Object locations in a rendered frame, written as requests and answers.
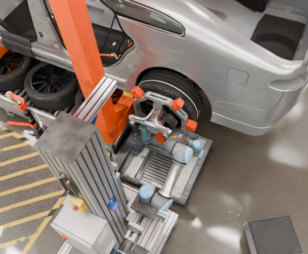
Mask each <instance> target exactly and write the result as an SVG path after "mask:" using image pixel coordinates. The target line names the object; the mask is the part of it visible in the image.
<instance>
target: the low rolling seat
mask: <svg viewBox="0 0 308 254"><path fill-rule="evenodd" d="M244 234H245V235H246V238H247V242H248V245H249V249H250V252H251V254H303V250H302V247H301V245H300V242H299V239H298V236H297V233H296V231H295V228H294V225H293V222H292V220H291V217H290V216H289V215H287V216H281V217H275V218H268V219H262V220H256V221H250V222H247V224H246V226H245V228H244Z"/></svg>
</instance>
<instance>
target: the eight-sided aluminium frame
mask: <svg viewBox="0 0 308 254"><path fill-rule="evenodd" d="M148 99H149V100H152V101H155V102H157V103H161V104H163V105H166V106H168V107H169V108H170V109H171V110H172V111H173V112H174V113H175V114H176V115H177V116H178V117H179V118H180V119H181V127H179V128H175V129H174V130H172V133H171V135H170V136H175V135H179V134H185V132H186V129H185V125H186V123H187V121H188V115H187V113H185V112H184V111H183V110H182V109H179V110H177V111H176V110H175V109H174V108H172V107H171V106H172V104H173V102H174V100H172V99H171V98H168V97H165V96H162V95H159V94H156V93H153V92H150V91H148V92H146V93H144V94H143V96H142V97H141V98H139V99H136V98H134V100H133V107H134V112H135V115H136V116H137V117H141V118H144V117H146V115H145V114H144V113H143V112H142V111H141V107H140V102H142V101H145V100H148Z"/></svg>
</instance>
